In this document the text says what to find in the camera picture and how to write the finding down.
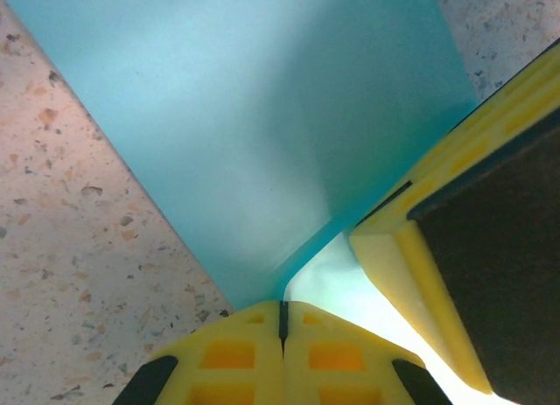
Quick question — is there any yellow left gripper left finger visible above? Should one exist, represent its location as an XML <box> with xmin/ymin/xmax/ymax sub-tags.
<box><xmin>111</xmin><ymin>299</ymin><xmax>286</xmax><ymax>405</ymax></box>

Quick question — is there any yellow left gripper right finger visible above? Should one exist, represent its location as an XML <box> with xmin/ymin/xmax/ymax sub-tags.
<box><xmin>283</xmin><ymin>299</ymin><xmax>454</xmax><ymax>405</ymax></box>

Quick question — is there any light blue paper sheet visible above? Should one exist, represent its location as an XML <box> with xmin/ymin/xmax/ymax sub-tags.
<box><xmin>0</xmin><ymin>0</ymin><xmax>480</xmax><ymax>312</ymax></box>

